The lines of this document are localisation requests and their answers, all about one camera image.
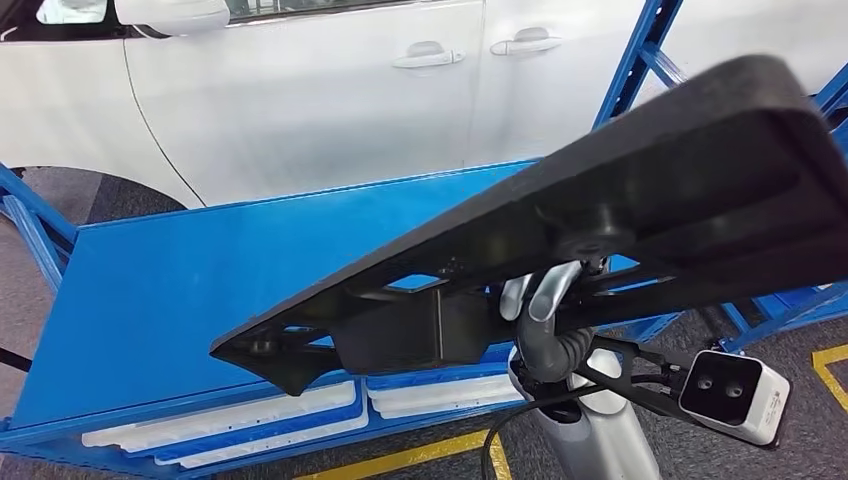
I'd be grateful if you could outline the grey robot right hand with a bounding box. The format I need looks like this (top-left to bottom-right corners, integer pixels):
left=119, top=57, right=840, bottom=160
left=500, top=260, right=584, bottom=384

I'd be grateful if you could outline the blue plastic bin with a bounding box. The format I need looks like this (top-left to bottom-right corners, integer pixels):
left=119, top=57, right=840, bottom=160
left=364, top=360, right=515, bottom=392
left=125, top=397, right=366, bottom=458

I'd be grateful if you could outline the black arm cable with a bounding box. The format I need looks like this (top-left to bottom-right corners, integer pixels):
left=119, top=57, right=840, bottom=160
left=480, top=384, right=617, bottom=480

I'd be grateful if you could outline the black plastic licence plate frame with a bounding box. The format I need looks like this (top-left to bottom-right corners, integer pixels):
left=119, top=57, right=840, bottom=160
left=209, top=54, right=848, bottom=397

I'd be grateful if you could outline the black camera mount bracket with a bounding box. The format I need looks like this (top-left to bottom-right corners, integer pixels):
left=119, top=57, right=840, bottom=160
left=576, top=334, right=697, bottom=419

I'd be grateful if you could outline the blue metal shelf rack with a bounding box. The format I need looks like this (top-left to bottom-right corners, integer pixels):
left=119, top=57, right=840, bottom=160
left=0, top=0, right=848, bottom=480
left=718, top=62, right=848, bottom=352

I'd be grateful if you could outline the white car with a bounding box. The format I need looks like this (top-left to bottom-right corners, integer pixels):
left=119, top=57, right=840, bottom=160
left=0, top=0, right=848, bottom=210

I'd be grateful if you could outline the white plastic bin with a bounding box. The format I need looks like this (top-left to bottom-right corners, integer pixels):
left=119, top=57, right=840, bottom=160
left=82, top=380, right=359, bottom=452
left=367, top=374, right=525, bottom=420
left=155, top=410, right=369, bottom=468

